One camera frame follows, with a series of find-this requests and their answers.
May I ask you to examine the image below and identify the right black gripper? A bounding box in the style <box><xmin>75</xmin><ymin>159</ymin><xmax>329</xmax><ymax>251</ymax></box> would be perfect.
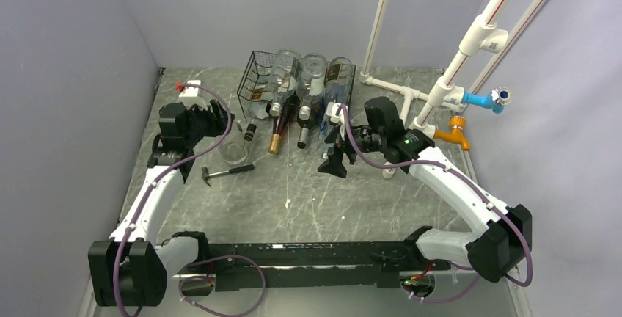
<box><xmin>318</xmin><ymin>118</ymin><xmax>385</xmax><ymax>178</ymax></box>

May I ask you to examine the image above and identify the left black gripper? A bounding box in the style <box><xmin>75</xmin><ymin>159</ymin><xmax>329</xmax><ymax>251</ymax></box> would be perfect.
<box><xmin>183</xmin><ymin>100</ymin><xmax>235</xmax><ymax>147</ymax></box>

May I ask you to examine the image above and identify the clear bottle blue medallion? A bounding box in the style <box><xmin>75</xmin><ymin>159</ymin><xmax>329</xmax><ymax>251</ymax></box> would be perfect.
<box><xmin>217</xmin><ymin>121</ymin><xmax>248</xmax><ymax>165</ymax></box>

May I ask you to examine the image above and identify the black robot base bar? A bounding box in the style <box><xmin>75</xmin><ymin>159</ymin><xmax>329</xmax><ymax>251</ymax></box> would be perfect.
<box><xmin>180</xmin><ymin>241</ymin><xmax>450</xmax><ymax>292</ymax></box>

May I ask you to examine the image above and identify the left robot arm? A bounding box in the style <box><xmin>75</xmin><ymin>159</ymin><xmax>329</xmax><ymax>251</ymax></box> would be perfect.
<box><xmin>87</xmin><ymin>99</ymin><xmax>235</xmax><ymax>309</ymax></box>

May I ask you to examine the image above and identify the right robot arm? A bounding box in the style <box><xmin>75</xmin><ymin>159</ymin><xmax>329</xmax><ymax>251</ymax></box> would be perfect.
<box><xmin>318</xmin><ymin>97</ymin><xmax>534</xmax><ymax>287</ymax></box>

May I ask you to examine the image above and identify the lower bottle silver cap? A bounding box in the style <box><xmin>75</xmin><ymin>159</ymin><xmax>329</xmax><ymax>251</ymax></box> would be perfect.
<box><xmin>297</xmin><ymin>127</ymin><xmax>310</xmax><ymax>149</ymax></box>

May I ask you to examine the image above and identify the lower bottle black gold cap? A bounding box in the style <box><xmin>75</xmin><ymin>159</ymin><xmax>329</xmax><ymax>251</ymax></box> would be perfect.
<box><xmin>244</xmin><ymin>123</ymin><xmax>257</xmax><ymax>142</ymax></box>

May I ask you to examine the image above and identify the dark wine bottle gold cap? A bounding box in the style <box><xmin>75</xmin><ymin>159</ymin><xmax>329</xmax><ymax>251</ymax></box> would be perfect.
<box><xmin>268</xmin><ymin>95</ymin><xmax>299</xmax><ymax>155</ymax></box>

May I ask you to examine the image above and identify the clear bottle dark neck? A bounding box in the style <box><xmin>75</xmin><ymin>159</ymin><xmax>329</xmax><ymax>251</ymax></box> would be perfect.
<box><xmin>296</xmin><ymin>53</ymin><xmax>328</xmax><ymax>121</ymax></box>

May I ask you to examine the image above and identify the blue tinted clear bottle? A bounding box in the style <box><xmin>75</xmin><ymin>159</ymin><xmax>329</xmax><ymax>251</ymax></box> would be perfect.
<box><xmin>318</xmin><ymin>57</ymin><xmax>355</xmax><ymax>160</ymax></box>

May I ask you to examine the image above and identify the clear bottle silver cap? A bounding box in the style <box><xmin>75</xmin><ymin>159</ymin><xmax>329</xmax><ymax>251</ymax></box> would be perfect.
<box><xmin>268</xmin><ymin>48</ymin><xmax>302</xmax><ymax>117</ymax></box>

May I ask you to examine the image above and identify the small black hammer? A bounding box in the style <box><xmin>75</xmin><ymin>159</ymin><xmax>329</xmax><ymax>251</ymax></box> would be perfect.
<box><xmin>201</xmin><ymin>164</ymin><xmax>255</xmax><ymax>186</ymax></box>

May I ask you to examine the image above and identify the orange faucet tap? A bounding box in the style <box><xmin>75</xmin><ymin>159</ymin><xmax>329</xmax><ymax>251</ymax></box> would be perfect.
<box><xmin>433</xmin><ymin>115</ymin><xmax>471</xmax><ymax>152</ymax></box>

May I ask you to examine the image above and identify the blue faucet tap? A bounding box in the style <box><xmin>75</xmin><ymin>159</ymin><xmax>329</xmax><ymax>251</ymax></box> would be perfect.
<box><xmin>461</xmin><ymin>87</ymin><xmax>512</xmax><ymax>114</ymax></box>

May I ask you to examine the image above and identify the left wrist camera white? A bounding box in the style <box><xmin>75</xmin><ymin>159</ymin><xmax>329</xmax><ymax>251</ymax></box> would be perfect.
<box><xmin>175</xmin><ymin>80</ymin><xmax>208</xmax><ymax>110</ymax></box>

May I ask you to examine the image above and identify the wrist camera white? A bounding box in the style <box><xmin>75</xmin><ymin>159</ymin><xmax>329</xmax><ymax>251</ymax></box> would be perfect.
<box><xmin>175</xmin><ymin>80</ymin><xmax>208</xmax><ymax>110</ymax></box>
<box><xmin>325</xmin><ymin>102</ymin><xmax>348</xmax><ymax>136</ymax></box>

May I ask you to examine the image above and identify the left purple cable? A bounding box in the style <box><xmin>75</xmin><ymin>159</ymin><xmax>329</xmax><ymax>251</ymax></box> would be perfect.
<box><xmin>112</xmin><ymin>82</ymin><xmax>267</xmax><ymax>317</ymax></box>

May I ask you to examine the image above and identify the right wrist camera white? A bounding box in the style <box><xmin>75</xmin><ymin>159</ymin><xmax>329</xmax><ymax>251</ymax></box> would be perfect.
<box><xmin>325</xmin><ymin>102</ymin><xmax>348</xmax><ymax>136</ymax></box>

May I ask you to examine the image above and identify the black wire wine rack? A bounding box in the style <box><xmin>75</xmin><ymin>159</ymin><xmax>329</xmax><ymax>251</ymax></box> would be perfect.
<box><xmin>237</xmin><ymin>51</ymin><xmax>354</xmax><ymax>137</ymax></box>

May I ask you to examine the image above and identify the white pvc pipe frame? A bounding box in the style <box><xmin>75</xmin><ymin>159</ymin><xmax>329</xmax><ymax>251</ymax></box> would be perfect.
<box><xmin>359</xmin><ymin>0</ymin><xmax>574</xmax><ymax>180</ymax></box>

